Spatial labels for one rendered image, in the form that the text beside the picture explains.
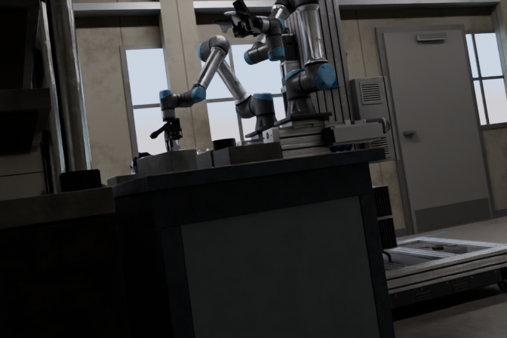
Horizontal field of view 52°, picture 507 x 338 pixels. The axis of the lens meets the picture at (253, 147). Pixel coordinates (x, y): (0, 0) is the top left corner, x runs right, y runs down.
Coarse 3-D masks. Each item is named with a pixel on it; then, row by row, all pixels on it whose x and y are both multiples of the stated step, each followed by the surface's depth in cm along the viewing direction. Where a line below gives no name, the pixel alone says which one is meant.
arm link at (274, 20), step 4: (272, 20) 229; (276, 20) 231; (280, 20) 233; (272, 24) 229; (276, 24) 230; (280, 24) 232; (284, 24) 234; (272, 28) 229; (276, 28) 230; (280, 28) 232; (268, 32) 230; (272, 32) 230; (276, 32) 230; (280, 32) 231
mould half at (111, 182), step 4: (132, 164) 253; (116, 176) 227; (120, 176) 228; (124, 176) 229; (128, 176) 229; (132, 176) 230; (136, 176) 231; (108, 180) 247; (112, 180) 236; (116, 180) 227; (120, 180) 228; (124, 180) 228; (128, 180) 229; (108, 184) 248; (112, 184) 237; (116, 184) 228
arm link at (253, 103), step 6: (258, 96) 302; (264, 96) 301; (270, 96) 303; (252, 102) 306; (258, 102) 302; (264, 102) 301; (270, 102) 302; (252, 108) 306; (258, 108) 302; (264, 108) 301; (270, 108) 302; (258, 114) 302
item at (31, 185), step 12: (0, 156) 159; (12, 156) 161; (24, 156) 162; (36, 156) 164; (0, 168) 159; (12, 168) 160; (24, 168) 162; (36, 168) 163; (0, 180) 159; (12, 180) 160; (24, 180) 161; (36, 180) 163; (0, 192) 158; (12, 192) 160; (24, 192) 161; (36, 192) 162
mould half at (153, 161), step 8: (168, 152) 196; (176, 152) 196; (184, 152) 199; (192, 152) 201; (144, 160) 209; (152, 160) 204; (160, 160) 200; (168, 160) 196; (176, 160) 196; (184, 160) 198; (192, 160) 201; (144, 168) 209; (152, 168) 205; (160, 168) 201; (168, 168) 196; (176, 168) 195; (184, 168) 198; (192, 168) 200
